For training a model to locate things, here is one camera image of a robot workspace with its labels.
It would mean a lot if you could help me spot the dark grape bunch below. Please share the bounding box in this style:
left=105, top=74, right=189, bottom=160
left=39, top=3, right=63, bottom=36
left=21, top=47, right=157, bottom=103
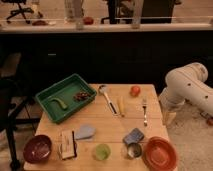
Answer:
left=74, top=92, right=90, bottom=101

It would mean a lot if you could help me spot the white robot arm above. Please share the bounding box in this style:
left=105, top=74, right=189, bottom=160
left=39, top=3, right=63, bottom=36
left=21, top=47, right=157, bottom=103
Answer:
left=159, top=62, right=213, bottom=117

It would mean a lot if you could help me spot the red tomato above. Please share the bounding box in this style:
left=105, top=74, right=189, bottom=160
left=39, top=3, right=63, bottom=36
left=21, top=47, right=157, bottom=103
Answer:
left=130, top=86, right=141, bottom=97

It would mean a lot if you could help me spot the silver fork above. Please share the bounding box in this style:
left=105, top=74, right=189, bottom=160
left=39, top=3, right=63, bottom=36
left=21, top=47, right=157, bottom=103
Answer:
left=142, top=99, right=148, bottom=127

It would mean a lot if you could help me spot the green plastic tray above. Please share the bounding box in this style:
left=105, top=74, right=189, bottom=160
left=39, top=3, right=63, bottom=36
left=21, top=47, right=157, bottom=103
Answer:
left=36, top=74, right=97, bottom=124

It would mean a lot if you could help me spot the light blue cloth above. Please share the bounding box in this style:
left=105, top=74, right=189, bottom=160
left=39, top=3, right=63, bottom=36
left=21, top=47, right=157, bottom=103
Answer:
left=75, top=125, right=96, bottom=140

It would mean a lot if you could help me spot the green curved vegetable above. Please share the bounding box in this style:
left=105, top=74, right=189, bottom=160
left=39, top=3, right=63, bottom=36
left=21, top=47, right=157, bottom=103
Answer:
left=50, top=98, right=68, bottom=110

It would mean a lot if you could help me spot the green plastic cup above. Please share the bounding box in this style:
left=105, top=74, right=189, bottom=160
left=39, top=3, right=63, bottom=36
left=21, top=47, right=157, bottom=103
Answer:
left=93, top=144, right=111, bottom=161

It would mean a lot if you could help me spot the red object on ledge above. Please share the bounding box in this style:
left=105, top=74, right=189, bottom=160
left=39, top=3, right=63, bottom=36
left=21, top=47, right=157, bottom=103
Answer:
left=83, top=17, right=94, bottom=25

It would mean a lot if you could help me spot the silver metal cup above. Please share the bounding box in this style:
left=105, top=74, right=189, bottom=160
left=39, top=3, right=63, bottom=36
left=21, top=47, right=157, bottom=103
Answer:
left=127, top=143, right=142, bottom=159

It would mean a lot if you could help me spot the beige brush block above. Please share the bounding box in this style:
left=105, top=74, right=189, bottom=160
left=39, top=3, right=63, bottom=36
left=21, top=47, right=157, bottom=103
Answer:
left=59, top=130, right=77, bottom=160

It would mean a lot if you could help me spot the orange plastic bowl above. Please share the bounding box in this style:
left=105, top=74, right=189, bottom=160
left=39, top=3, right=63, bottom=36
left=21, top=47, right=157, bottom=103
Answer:
left=143, top=137, right=178, bottom=171

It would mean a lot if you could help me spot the dark red bowl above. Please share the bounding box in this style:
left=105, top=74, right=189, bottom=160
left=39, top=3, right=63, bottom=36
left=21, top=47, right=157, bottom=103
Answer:
left=23, top=135, right=52, bottom=164

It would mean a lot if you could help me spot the black office chair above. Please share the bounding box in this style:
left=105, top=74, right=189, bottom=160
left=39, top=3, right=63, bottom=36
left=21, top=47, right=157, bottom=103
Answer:
left=0, top=0, right=43, bottom=24

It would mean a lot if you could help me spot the silver spoon black handle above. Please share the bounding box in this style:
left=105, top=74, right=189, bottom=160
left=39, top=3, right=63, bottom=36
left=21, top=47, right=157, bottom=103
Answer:
left=98, top=85, right=117, bottom=115

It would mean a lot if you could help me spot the yellow handled tool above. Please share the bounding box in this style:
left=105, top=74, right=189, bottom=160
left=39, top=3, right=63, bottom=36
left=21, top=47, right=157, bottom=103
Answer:
left=117, top=96, right=125, bottom=117

